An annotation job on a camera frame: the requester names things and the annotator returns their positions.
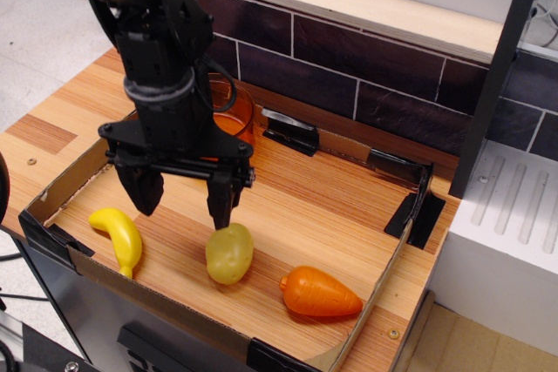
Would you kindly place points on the cardboard fence with black tape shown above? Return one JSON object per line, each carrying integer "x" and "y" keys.
{"x": 369, "y": 208}

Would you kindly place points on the orange plastic toy carrot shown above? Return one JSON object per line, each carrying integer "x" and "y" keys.
{"x": 312, "y": 292}

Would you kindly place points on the black toy oven handle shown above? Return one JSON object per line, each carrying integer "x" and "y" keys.
{"x": 148, "y": 351}

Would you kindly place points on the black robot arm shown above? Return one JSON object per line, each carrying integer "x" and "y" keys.
{"x": 163, "y": 46}

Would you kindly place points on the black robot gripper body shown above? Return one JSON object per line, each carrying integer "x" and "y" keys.
{"x": 128, "y": 148}

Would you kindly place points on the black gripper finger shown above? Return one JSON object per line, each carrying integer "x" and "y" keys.
{"x": 144, "y": 187}
{"x": 224, "y": 193}

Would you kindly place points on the black vertical post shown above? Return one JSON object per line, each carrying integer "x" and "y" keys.
{"x": 518, "y": 14}

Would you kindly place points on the dark tiled backsplash panel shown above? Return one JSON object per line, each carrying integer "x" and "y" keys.
{"x": 420, "y": 94}

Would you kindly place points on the light wooden shelf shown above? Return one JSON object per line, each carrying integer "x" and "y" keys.
{"x": 411, "y": 22}

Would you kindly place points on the transparent orange plastic pot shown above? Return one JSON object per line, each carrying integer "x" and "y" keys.
{"x": 235, "y": 115}

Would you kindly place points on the white ribbed drainboard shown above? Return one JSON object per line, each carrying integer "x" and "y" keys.
{"x": 498, "y": 265}

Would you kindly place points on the yellow plastic toy potato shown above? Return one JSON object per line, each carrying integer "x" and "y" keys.
{"x": 229, "y": 253}

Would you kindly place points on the yellow plastic toy banana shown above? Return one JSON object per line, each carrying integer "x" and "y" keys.
{"x": 125, "y": 237}

